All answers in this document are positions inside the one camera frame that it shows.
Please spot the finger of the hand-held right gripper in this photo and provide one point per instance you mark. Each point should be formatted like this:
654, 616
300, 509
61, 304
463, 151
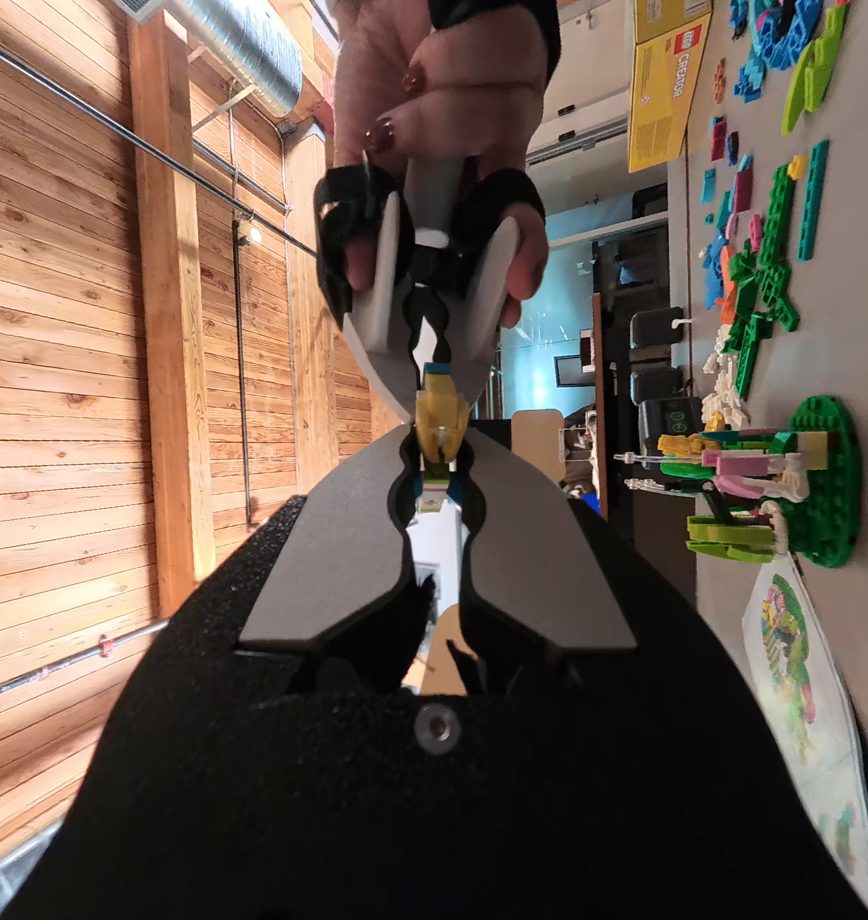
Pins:
488, 302
376, 323

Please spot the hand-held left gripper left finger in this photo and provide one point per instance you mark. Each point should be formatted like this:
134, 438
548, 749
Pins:
333, 560

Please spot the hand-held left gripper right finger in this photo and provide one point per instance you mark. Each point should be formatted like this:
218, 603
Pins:
549, 575

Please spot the striped fish brick model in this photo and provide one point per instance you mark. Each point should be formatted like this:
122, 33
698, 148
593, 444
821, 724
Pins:
441, 417

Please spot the instruction booklet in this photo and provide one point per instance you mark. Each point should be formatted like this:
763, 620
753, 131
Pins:
793, 647

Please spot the green lego plant model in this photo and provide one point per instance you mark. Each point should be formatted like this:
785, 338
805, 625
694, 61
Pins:
829, 489

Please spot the grey desk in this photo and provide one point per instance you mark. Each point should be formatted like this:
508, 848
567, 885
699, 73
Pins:
854, 323

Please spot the person's right hand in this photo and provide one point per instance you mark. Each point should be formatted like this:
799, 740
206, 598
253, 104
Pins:
441, 93

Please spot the black power station with display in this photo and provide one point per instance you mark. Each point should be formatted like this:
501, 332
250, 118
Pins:
671, 420

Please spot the pile of blue brick pieces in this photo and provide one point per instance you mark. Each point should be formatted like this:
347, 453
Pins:
713, 269

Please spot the orange brick separator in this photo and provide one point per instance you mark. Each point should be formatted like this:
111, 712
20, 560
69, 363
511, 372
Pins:
727, 284

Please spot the yellow brick set box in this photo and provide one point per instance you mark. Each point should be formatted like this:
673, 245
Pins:
664, 93

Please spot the pile of white brick pieces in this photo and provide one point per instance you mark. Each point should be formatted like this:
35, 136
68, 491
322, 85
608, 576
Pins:
725, 388

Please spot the pile of green brick pieces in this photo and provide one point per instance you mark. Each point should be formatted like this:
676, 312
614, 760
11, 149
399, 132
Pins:
764, 273

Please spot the grey ceiling pipe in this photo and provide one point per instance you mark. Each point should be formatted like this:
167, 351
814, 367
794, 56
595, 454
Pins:
117, 129

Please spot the scattered colourful brick pieces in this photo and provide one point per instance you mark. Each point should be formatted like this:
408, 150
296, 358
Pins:
793, 29

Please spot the silver air duct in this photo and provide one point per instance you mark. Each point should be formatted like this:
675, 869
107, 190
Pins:
247, 50

